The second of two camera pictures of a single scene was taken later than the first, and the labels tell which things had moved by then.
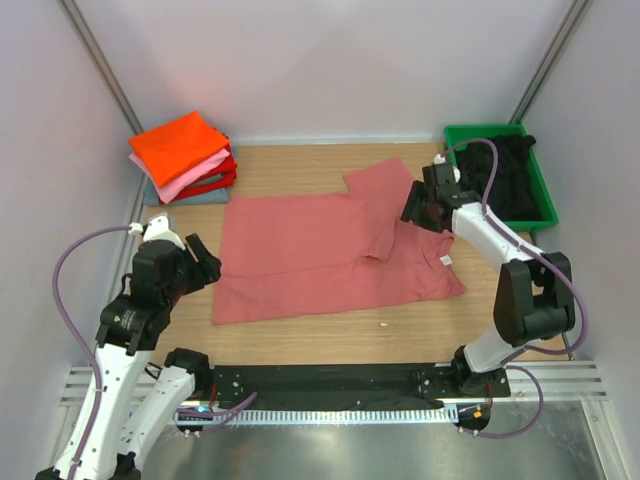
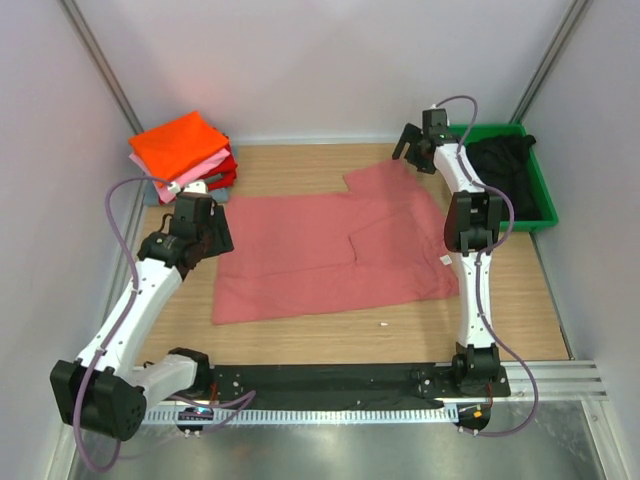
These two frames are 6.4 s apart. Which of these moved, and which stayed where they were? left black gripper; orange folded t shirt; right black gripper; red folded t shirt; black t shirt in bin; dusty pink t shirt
Moved: right black gripper; left black gripper
Stayed: dusty pink t shirt; black t shirt in bin; red folded t shirt; orange folded t shirt
